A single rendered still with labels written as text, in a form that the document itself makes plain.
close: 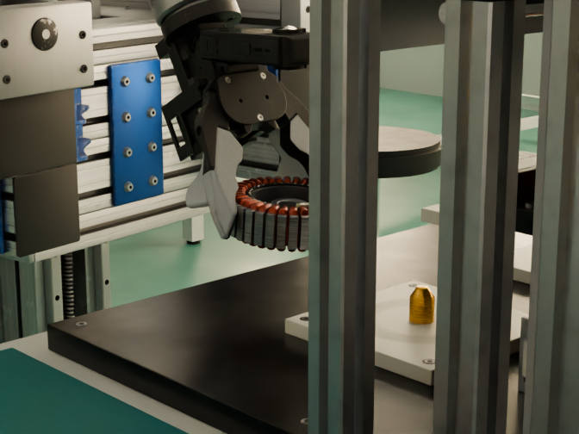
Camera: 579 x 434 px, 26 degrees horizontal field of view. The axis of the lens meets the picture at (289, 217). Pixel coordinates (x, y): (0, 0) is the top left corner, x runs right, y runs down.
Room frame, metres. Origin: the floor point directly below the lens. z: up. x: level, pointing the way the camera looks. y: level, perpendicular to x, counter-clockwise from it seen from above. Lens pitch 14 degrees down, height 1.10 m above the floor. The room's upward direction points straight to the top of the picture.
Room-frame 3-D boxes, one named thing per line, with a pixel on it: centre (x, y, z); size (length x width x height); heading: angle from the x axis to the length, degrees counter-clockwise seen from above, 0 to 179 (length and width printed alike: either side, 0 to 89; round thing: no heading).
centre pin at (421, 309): (0.92, -0.10, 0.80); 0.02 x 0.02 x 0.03
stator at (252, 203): (1.03, 0.00, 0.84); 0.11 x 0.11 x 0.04
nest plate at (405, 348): (0.92, -0.10, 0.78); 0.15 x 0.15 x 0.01; 43
